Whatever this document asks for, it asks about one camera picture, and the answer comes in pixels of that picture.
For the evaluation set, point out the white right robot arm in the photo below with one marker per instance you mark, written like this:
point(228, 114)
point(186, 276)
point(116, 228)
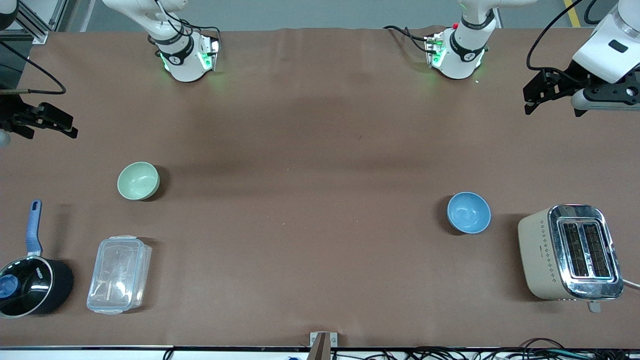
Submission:
point(186, 64)

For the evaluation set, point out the green-lit right base board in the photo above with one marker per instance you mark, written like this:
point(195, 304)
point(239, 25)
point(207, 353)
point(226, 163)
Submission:
point(209, 54)

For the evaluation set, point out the light green bowl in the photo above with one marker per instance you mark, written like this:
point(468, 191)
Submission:
point(137, 180)

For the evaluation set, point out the green-lit base board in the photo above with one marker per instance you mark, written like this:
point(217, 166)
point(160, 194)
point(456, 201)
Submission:
point(435, 50)
point(209, 54)

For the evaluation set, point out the glass lid blue knob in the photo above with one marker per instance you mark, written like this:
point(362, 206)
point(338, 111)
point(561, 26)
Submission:
point(25, 287)

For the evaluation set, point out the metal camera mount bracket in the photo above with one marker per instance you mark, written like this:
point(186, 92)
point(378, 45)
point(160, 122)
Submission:
point(323, 345)

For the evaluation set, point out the beige chrome toaster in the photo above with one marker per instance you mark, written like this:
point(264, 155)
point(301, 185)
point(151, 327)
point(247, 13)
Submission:
point(547, 252)

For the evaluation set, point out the aluminium frame profile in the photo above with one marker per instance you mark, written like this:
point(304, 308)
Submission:
point(30, 22)

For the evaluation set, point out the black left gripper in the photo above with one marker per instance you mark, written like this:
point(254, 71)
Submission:
point(565, 79)

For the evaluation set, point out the clear plastic food container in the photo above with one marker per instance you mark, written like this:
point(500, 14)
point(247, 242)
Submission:
point(119, 275)

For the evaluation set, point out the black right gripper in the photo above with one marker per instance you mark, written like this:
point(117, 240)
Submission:
point(11, 111)

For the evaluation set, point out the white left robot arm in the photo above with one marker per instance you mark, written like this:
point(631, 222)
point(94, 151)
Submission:
point(459, 59)

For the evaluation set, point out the brown table cover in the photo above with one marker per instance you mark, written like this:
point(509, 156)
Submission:
point(320, 150)

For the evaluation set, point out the green-lit left base board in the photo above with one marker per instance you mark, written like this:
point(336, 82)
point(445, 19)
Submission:
point(435, 50)

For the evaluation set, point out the blue bowl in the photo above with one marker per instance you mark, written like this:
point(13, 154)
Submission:
point(468, 212)

